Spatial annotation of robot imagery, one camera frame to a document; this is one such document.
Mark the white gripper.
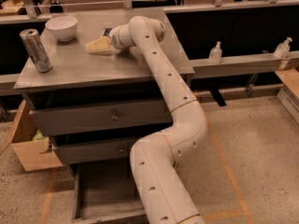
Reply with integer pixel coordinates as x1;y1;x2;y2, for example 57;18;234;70
85;27;122;54

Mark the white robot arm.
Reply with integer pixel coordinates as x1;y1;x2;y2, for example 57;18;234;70
86;16;207;224

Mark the grey wooden drawer cabinet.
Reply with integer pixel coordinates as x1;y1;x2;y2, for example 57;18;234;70
12;9;195;171

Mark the grey top drawer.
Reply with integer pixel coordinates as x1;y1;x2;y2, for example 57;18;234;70
30;99;172;135

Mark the grey middle drawer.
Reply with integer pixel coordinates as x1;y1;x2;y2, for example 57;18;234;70
51;137;136;165

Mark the grey open bottom drawer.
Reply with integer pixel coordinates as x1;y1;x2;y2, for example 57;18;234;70
71;158;149;224

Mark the white ceramic bowl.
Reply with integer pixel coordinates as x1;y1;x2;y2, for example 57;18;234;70
46;16;78;41

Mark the silver drink can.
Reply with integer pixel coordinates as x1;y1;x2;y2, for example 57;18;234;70
20;29;52;73

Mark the brown cardboard box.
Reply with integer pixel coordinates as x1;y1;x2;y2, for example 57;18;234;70
0;100;64;172

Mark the clear pump sanitizer bottle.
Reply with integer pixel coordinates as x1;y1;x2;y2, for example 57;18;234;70
274;37;292;59

